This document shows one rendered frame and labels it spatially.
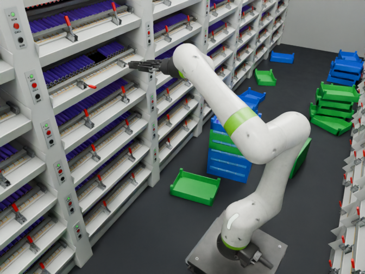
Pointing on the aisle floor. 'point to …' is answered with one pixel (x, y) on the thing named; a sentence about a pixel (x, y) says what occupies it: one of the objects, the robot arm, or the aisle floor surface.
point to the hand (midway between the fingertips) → (136, 64)
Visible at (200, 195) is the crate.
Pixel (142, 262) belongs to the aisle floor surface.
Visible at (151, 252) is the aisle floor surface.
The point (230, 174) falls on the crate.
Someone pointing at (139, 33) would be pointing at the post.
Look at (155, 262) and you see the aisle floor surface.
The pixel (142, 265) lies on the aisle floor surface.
